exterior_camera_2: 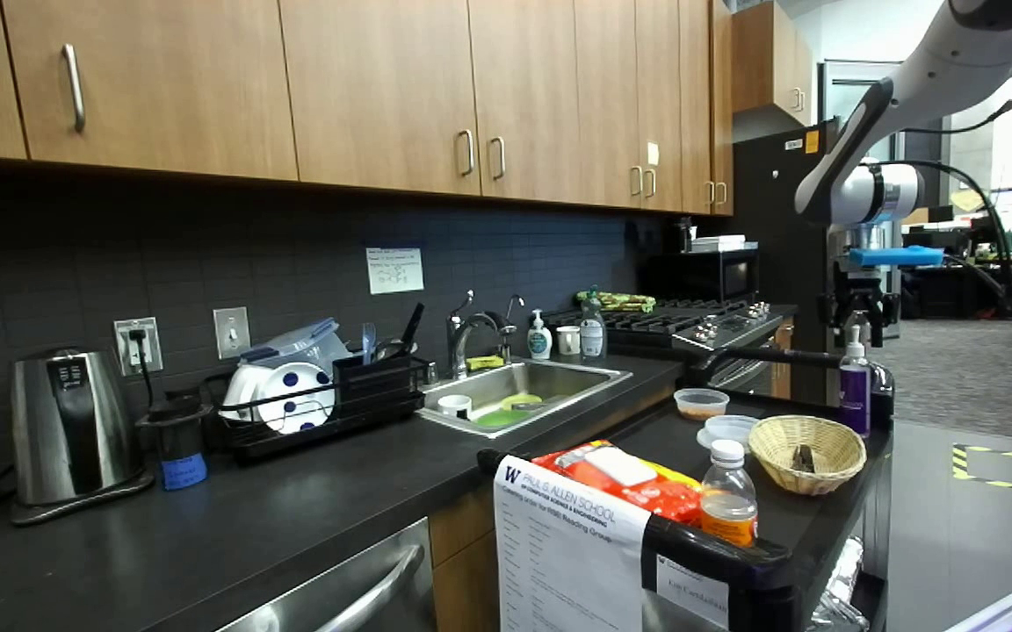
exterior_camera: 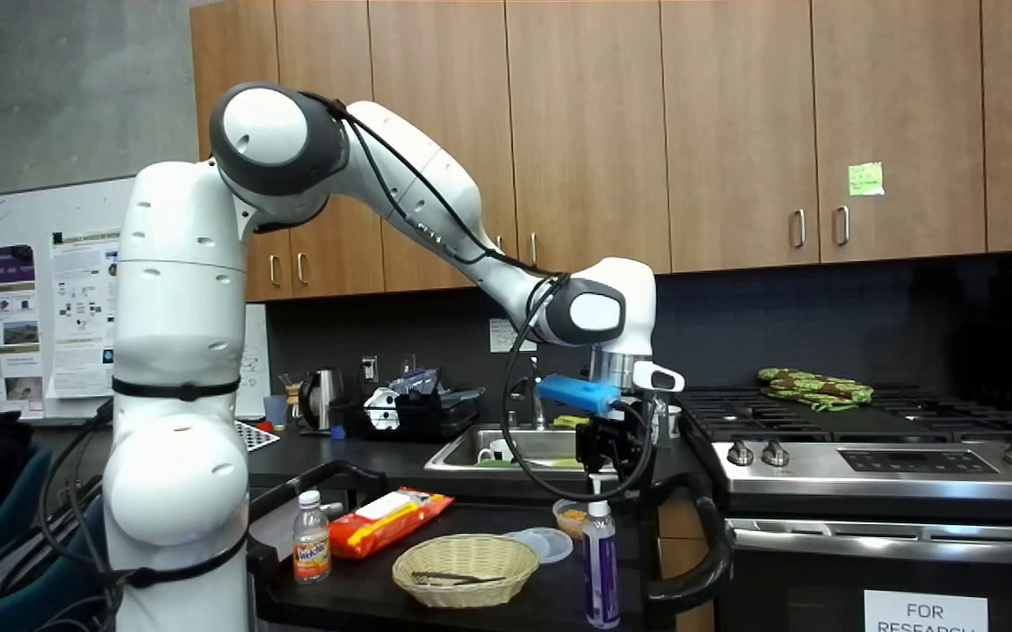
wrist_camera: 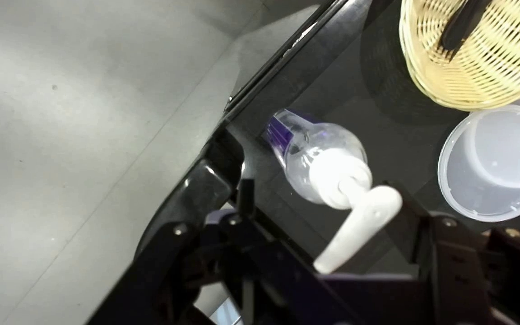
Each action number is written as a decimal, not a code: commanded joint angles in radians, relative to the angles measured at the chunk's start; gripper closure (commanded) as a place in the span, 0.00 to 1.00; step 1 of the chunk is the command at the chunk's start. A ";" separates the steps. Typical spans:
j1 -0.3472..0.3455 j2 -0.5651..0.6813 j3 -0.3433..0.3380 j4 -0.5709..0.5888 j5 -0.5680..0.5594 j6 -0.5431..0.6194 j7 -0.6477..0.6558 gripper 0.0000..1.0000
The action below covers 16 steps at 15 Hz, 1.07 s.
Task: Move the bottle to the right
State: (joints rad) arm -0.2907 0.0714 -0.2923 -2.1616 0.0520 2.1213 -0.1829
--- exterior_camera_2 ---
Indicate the stainless dishwasher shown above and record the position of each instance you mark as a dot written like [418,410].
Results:
[341,583]

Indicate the wooden upper cabinets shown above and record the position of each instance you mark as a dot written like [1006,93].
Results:
[353,84]

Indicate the black utility cart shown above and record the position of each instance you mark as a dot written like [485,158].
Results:
[776,546]

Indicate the orange juice bottle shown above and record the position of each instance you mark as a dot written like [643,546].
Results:
[730,512]

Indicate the blue wrist mount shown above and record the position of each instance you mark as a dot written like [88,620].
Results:
[896,258]

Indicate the yellow green sponge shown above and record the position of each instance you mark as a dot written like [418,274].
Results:
[485,363]

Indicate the orange sanitizing wipes pack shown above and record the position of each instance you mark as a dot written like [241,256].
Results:
[635,485]

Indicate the white wall outlet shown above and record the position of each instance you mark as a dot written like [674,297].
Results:
[137,345]

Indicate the yellow black floor tape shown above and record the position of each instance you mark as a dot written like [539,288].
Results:
[1003,481]

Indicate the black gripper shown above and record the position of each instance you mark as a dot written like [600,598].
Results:
[870,294]

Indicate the green cutting mat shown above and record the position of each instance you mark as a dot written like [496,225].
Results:
[510,411]

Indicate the stainless steel toaster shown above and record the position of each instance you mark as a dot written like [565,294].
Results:
[70,433]

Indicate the white plate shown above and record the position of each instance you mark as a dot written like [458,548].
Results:
[281,398]

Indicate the chrome sink faucet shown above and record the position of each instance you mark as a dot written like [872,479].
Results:
[465,334]

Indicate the white soap dispenser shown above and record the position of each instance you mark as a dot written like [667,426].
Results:
[539,340]

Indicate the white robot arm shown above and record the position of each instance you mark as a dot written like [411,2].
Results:
[949,57]

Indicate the black kitchen counter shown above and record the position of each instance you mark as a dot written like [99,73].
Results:
[296,493]

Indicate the black cup blue base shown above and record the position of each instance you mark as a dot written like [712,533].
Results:
[183,470]

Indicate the purple pump bottle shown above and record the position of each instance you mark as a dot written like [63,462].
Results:
[855,398]

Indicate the clear plastic lid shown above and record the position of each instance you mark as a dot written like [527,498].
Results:
[723,429]

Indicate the green vegetables on stove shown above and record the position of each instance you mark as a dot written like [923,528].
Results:
[617,302]

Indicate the stainless steel sink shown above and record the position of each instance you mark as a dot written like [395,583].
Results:
[565,380]

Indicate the small white cup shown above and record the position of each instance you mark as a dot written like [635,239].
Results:
[566,343]

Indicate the clear plastic food container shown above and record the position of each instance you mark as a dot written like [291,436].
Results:
[702,405]

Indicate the black dish rack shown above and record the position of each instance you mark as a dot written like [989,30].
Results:
[378,392]

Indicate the white paper sheet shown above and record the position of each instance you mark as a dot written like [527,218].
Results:
[565,562]

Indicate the black microwave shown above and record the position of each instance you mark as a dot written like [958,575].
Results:
[694,274]

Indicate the white wall notice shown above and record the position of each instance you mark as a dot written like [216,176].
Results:
[395,271]

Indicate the small white bowl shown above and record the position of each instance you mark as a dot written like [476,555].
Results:
[456,405]

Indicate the white light switch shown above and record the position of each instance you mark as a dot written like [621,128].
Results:
[229,332]

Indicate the woven wicker basket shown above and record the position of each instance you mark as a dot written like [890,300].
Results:
[842,462]

